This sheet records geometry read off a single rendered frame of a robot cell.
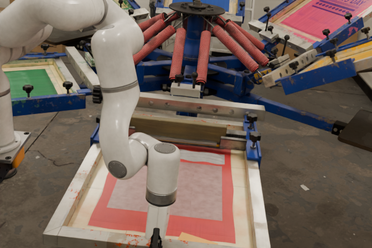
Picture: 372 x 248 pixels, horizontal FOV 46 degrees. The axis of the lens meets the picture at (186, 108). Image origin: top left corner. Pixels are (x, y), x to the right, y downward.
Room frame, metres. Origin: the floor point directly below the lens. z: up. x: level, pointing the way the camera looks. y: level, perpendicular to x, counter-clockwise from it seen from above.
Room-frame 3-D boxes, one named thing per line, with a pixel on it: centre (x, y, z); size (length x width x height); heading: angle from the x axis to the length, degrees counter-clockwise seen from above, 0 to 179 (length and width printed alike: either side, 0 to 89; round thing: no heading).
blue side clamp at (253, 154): (1.47, -0.26, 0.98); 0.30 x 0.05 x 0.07; 178
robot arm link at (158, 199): (0.87, 0.04, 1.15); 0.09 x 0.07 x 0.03; 178
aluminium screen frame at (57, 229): (1.24, 0.03, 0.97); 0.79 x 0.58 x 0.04; 178
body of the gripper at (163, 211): (0.87, 0.04, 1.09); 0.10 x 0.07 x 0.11; 178
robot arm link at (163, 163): (0.89, 0.07, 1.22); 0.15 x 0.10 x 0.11; 71
